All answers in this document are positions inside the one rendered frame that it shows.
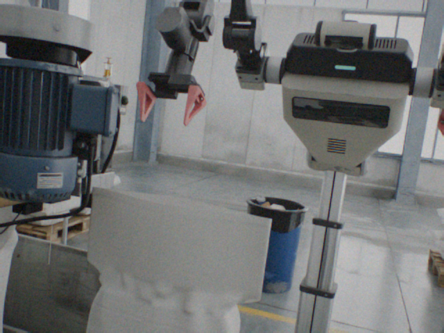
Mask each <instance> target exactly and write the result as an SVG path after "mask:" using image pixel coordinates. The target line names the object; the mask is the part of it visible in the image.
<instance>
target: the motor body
mask: <svg viewBox="0 0 444 333"><path fill-rule="evenodd" d="M83 74H84V71H83V70H82V69H80V68H77V67H70V66H66V65H58V64H53V63H49V62H39V61H33V60H22V59H14V58H0V197H1V198H4V199H6V200H13V201H19V202H27V203H45V202H53V201H57V200H62V199H65V198H67V197H68V195H70V193H71V192H72V191H73V190H74V188H75V184H76V170H77V166H80V163H79V162H77V161H78V156H77V155H76V154H74V153H72V144H73V139H75V138H76V132H72V131H70V130H69V126H68V125H67V107H68V96H69V90H70V89H71V88H72V87H73V85H74V84H78V85H79V84H80V80H78V79H77V77H83Z"/></svg>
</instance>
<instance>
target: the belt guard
mask: <svg viewBox="0 0 444 333"><path fill-rule="evenodd" d="M94 34H95V25H94V24H93V23H92V22H90V21H87V20H86V19H83V18H80V17H79V16H75V15H71V14H69V13H65V12H60V11H57V10H49V9H45V8H38V7H32V6H23V5H16V4H0V42H2V43H4V44H6V42H8V41H18V42H32V43H36V42H39V43H45V44H49V45H51V46H59V47H62V49H67V50H71V51H74V52H76V54H77V55H78V57H79V58H80V63H81V65H82V64H83V63H84V62H85V61H86V60H87V59H88V58H89V57H90V56H91V55H92V54H93V52H94Z"/></svg>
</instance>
